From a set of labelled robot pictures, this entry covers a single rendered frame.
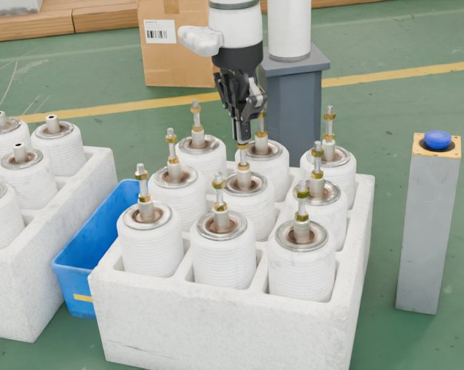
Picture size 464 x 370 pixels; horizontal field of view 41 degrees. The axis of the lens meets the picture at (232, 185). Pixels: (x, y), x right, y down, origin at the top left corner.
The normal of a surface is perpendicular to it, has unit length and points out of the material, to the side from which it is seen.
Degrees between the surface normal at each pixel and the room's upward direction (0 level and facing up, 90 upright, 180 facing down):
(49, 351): 0
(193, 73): 89
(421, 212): 90
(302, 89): 90
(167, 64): 89
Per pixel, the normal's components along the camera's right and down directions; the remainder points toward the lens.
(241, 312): -0.29, 0.51
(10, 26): 0.18, 0.50
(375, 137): -0.05, -0.85
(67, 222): 0.96, 0.09
